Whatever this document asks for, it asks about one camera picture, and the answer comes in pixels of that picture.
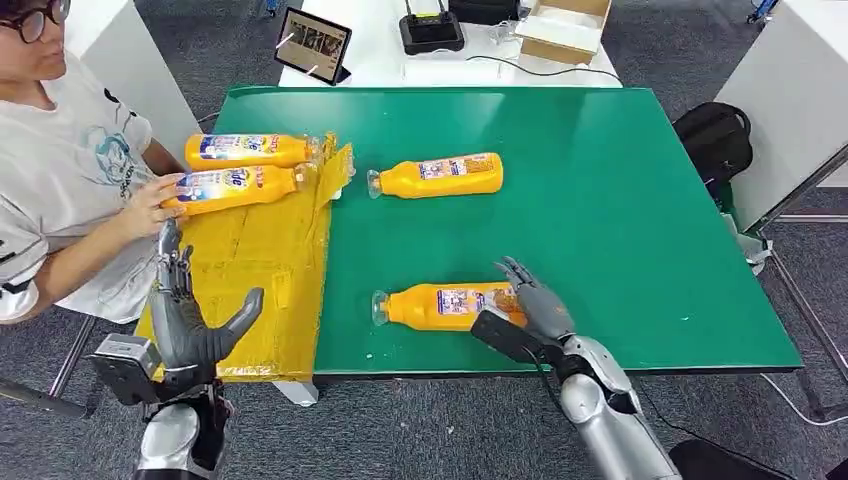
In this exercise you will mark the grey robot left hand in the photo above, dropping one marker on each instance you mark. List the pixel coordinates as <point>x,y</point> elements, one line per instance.
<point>182,331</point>

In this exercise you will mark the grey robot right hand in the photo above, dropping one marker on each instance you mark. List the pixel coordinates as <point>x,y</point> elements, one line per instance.
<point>543,311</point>

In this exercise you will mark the person's right hand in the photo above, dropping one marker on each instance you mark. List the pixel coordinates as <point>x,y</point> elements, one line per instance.
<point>146,208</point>

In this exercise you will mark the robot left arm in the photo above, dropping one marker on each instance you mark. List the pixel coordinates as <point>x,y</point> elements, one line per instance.
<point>169,440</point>

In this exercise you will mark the green table mat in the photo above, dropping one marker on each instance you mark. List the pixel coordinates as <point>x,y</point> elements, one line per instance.
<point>596,232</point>

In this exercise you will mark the person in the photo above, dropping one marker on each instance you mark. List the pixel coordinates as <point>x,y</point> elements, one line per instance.
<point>60,166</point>

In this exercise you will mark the yellow plastic sheet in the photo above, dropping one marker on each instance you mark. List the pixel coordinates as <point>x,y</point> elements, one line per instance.
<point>265,265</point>

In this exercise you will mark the white table leg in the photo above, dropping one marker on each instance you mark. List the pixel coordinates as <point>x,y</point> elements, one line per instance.
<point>295,393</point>

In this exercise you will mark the white side table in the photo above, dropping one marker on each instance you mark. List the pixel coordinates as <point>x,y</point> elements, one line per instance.
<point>788,99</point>
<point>132,66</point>

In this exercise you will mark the black tablet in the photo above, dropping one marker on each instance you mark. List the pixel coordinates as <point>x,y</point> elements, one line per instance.
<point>311,43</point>

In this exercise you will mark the black backpack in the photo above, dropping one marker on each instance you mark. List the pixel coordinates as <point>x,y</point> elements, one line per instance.
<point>712,142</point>

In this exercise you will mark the cardboard box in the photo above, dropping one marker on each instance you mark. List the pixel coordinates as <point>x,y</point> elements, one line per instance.
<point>543,52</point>

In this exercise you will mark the black router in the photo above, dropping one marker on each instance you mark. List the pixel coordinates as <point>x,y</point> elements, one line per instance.
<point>430,36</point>

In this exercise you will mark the black case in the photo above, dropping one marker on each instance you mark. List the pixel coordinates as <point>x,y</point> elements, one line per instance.
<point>484,10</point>

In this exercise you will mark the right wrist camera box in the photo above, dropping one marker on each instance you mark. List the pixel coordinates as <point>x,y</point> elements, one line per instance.
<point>503,334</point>

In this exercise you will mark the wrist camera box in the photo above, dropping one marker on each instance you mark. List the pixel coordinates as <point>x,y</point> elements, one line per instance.
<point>122,364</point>
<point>503,334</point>

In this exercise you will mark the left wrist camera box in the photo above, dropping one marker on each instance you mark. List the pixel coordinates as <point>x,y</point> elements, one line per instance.
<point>122,364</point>

